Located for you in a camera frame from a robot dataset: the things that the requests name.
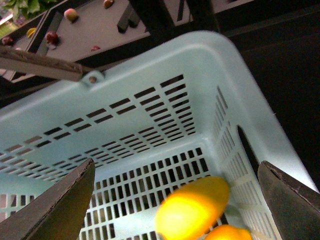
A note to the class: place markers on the light blue plastic basket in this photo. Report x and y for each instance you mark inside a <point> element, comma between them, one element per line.
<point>186,109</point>

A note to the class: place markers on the brown basket handle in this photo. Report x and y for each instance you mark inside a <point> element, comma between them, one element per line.
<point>31,63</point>

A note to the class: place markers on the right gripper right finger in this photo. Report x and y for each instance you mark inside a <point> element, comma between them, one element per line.
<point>295,207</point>

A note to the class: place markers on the yellow lemon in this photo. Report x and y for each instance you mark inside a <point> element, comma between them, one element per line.
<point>228,232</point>

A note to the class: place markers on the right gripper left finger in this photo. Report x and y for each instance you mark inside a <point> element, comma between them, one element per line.
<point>58,213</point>

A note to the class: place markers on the green potted plant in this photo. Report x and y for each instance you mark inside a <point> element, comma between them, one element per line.
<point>28,8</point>

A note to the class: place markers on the yellow mango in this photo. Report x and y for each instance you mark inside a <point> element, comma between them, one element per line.
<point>188,212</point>

